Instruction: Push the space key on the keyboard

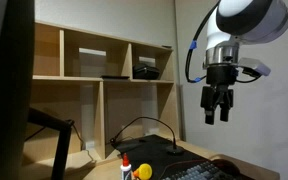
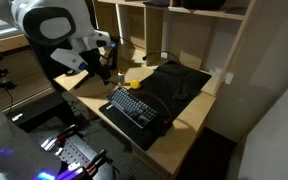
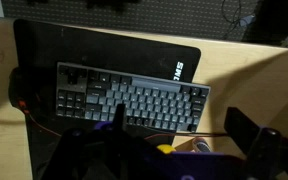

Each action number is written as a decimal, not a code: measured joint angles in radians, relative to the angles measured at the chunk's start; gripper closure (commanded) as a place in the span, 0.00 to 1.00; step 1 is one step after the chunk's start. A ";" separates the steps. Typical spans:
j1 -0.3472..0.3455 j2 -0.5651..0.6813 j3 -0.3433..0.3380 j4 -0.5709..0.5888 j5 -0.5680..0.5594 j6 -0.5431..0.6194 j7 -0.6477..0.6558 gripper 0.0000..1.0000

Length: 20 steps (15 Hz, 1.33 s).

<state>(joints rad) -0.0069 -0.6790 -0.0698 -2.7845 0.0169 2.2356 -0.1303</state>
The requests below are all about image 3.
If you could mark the black desk mat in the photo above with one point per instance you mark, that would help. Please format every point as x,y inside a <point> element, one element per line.
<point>41,46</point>

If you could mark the black perforated breadboard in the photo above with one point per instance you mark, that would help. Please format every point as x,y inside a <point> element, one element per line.
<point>210,19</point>

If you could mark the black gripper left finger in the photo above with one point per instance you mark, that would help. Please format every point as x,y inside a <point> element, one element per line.
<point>120,118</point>

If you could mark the yellow toy duck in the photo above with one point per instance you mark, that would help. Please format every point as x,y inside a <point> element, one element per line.
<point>166,148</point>

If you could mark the grey mechanical keyboard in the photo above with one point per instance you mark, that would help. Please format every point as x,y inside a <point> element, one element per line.
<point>93,94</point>

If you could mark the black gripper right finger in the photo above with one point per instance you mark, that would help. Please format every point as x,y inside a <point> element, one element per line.
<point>240,128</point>

